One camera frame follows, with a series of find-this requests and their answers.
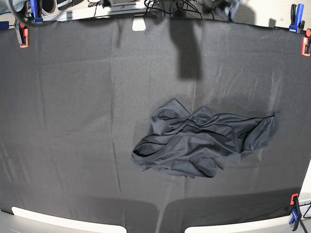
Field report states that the red black clamp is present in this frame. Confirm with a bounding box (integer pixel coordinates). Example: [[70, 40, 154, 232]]
[[14, 21, 29, 48], [301, 29, 311, 57]]

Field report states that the blue bar clamp far left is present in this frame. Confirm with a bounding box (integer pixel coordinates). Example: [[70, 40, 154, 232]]
[[29, 0, 43, 24]]

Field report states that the black table cover cloth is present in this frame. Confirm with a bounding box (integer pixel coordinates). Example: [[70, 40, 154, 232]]
[[0, 18, 311, 233]]

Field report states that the red blue clamp near right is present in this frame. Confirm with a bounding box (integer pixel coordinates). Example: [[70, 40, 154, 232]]
[[289, 193, 301, 232]]

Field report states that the black cable bundle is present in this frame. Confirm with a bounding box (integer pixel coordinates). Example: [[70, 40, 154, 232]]
[[143, 0, 215, 20]]

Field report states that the dark navy t-shirt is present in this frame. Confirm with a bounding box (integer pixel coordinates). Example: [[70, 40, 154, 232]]
[[132, 99, 279, 178]]

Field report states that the white tag on cloth edge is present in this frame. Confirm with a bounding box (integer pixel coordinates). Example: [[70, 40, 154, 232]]
[[132, 17, 146, 32]]

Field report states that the blue bar clamp far right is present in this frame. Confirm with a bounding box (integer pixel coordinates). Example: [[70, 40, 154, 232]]
[[289, 3, 305, 33]]

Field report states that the blue bar clamp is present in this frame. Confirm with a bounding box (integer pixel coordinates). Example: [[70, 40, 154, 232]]
[[29, 0, 43, 24], [289, 3, 305, 33]]

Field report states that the red black clamp far left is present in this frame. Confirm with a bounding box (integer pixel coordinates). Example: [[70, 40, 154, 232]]
[[14, 21, 29, 48]]

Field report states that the red black clamp far right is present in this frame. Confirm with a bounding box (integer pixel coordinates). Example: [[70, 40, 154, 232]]
[[301, 29, 311, 57]]

